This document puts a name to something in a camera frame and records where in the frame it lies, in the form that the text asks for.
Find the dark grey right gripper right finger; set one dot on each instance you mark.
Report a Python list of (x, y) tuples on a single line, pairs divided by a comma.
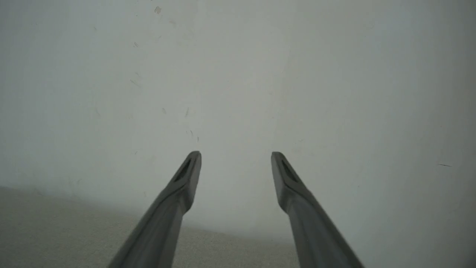
[(316, 238)]

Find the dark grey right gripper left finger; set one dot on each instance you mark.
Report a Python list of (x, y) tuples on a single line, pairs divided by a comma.
[(160, 230)]

